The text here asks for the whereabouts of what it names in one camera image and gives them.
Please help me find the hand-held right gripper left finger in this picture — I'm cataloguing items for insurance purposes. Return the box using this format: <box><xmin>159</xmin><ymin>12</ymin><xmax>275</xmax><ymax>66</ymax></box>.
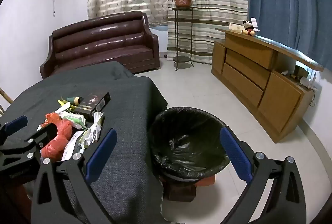
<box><xmin>31</xmin><ymin>128</ymin><xmax>120</xmax><ymax>224</ymax></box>

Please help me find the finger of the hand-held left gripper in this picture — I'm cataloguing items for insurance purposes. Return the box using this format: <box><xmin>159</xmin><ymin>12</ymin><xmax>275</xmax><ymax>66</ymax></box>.
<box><xmin>0</xmin><ymin>115</ymin><xmax>28</xmax><ymax>146</ymax></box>
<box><xmin>0</xmin><ymin>123</ymin><xmax>59</xmax><ymax>160</ymax></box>

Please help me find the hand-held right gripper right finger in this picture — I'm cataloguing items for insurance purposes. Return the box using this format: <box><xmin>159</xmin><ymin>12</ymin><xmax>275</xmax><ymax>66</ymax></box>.
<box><xmin>219</xmin><ymin>126</ymin><xmax>308</xmax><ymax>224</ymax></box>

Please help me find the red plastic bag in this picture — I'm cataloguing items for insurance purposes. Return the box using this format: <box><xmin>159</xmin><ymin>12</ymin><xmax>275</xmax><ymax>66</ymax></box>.
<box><xmin>41</xmin><ymin>119</ymin><xmax>73</xmax><ymax>161</ymax></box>

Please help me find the white paper receipt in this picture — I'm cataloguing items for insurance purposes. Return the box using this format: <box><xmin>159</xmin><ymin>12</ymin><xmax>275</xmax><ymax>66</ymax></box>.
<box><xmin>61</xmin><ymin>130</ymin><xmax>84</xmax><ymax>162</ymax></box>

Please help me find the white paper wrapper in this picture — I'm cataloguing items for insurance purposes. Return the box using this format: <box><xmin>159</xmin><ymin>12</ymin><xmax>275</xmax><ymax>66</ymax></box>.
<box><xmin>80</xmin><ymin>111</ymin><xmax>105</xmax><ymax>148</ymax></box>

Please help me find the yellow wrapper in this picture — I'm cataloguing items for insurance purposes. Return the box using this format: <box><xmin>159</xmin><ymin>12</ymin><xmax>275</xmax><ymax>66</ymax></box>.
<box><xmin>57</xmin><ymin>99</ymin><xmax>72</xmax><ymax>111</ymax></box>

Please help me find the black cardboard box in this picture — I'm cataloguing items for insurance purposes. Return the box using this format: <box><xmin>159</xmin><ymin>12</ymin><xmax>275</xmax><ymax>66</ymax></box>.
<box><xmin>73</xmin><ymin>91</ymin><xmax>111</xmax><ymax>117</ymax></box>

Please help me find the trash bin with black bag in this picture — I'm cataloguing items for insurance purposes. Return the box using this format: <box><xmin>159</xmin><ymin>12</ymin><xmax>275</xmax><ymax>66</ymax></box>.
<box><xmin>150</xmin><ymin>107</ymin><xmax>231</xmax><ymax>183</ymax></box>

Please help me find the dark grey tablecloth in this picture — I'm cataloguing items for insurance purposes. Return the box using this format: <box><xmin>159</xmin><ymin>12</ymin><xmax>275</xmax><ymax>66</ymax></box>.
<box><xmin>0</xmin><ymin>61</ymin><xmax>169</xmax><ymax>224</ymax></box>

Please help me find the brown wooden stool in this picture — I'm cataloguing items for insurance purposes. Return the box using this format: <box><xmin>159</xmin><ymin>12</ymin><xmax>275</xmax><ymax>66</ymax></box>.
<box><xmin>162</xmin><ymin>173</ymin><xmax>216</xmax><ymax>203</ymax></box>

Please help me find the wooden cabinet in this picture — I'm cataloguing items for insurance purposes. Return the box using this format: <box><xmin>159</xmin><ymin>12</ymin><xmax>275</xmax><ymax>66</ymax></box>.
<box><xmin>211</xmin><ymin>27</ymin><xmax>325</xmax><ymax>144</ymax></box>

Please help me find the white router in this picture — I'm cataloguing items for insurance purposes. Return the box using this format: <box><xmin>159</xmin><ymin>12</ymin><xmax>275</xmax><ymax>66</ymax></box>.
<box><xmin>298</xmin><ymin>72</ymin><xmax>318</xmax><ymax>91</ymax></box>

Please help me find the small dark box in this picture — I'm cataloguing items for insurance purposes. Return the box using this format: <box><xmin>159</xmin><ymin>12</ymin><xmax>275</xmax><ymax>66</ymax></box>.
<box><xmin>294</xmin><ymin>66</ymin><xmax>309</xmax><ymax>79</ymax></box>

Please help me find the dark brown leather sofa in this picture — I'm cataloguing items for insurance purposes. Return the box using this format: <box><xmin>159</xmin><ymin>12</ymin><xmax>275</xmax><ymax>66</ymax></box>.
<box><xmin>39</xmin><ymin>10</ymin><xmax>160</xmax><ymax>79</ymax></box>

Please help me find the black metal plant stand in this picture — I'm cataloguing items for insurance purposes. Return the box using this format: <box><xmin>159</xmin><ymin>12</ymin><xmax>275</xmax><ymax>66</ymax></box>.
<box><xmin>171</xmin><ymin>6</ymin><xmax>195</xmax><ymax>71</ymax></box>

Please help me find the plush mouse toy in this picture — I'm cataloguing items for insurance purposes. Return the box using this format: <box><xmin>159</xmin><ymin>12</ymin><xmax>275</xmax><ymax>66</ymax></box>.
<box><xmin>241</xmin><ymin>18</ymin><xmax>260</xmax><ymax>37</ymax></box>

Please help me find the beige tissue box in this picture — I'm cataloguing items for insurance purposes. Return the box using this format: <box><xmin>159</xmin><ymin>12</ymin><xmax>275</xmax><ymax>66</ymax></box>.
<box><xmin>229</xmin><ymin>23</ymin><xmax>246</xmax><ymax>32</ymax></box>

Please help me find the blue curtain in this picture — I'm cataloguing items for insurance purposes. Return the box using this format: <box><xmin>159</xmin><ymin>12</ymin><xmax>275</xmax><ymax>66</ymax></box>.
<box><xmin>244</xmin><ymin>0</ymin><xmax>332</xmax><ymax>72</ymax></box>

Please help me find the black cable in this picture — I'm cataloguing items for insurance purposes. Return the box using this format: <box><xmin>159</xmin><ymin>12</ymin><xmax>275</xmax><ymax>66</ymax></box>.
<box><xmin>310</xmin><ymin>89</ymin><xmax>318</xmax><ymax>108</ymax></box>

